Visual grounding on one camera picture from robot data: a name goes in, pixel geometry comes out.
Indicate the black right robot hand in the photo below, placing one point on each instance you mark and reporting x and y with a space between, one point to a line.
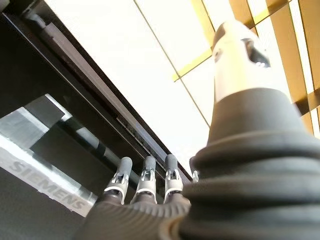
250 175

